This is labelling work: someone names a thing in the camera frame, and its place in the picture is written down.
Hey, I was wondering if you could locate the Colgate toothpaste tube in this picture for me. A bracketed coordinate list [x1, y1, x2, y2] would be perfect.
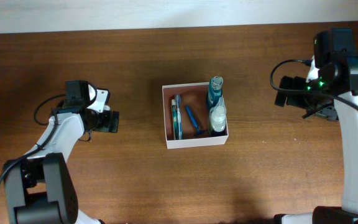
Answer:
[171, 99, 178, 140]

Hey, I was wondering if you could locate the blue toothbrush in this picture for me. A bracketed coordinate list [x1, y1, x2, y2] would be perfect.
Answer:
[175, 95, 183, 140]

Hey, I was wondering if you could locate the blue disposable razor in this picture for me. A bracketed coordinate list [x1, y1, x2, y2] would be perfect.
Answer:
[185, 105, 206, 136]

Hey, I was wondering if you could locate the clear pump soap bottle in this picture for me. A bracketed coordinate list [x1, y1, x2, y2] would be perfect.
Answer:
[208, 96, 226, 137]

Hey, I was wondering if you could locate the blue mouthwash bottle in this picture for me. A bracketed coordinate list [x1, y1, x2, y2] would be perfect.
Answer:
[206, 76, 224, 111]

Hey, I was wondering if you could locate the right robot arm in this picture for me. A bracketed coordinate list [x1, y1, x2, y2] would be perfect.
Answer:
[271, 28, 358, 223]

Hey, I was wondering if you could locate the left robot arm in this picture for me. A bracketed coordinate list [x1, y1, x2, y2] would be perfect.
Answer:
[0, 80, 119, 223]

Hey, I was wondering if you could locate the white cardboard box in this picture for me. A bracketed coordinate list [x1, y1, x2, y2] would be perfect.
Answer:
[162, 82, 229, 149]

